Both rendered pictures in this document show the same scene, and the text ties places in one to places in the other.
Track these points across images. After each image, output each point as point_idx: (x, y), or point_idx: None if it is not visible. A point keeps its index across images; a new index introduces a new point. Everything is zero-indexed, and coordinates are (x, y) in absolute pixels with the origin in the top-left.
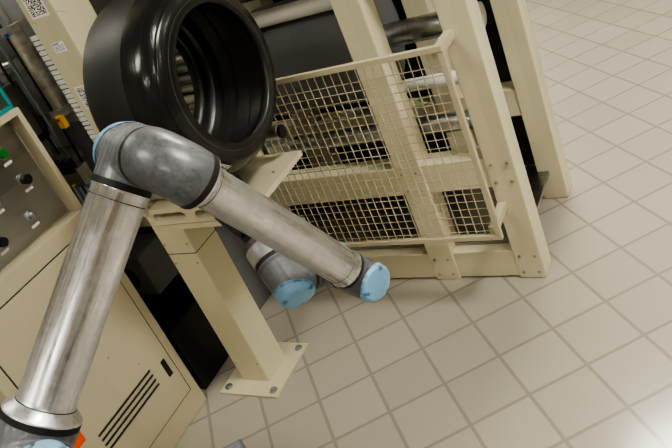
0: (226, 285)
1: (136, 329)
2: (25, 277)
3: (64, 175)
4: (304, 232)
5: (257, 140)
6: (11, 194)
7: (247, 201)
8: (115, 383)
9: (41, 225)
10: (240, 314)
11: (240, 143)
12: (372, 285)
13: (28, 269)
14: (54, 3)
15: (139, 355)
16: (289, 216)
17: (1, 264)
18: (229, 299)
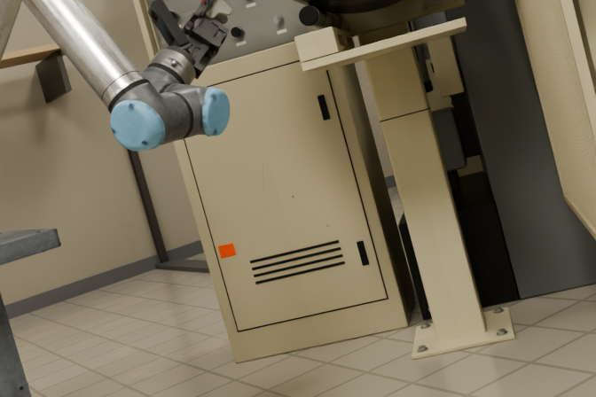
0: (414, 184)
1: (341, 189)
2: (238, 72)
3: None
4: (56, 18)
5: None
6: None
7: None
8: (290, 226)
9: (287, 34)
10: (422, 231)
11: None
12: (119, 122)
13: (243, 66)
14: None
15: (332, 217)
16: None
17: (232, 53)
18: (411, 203)
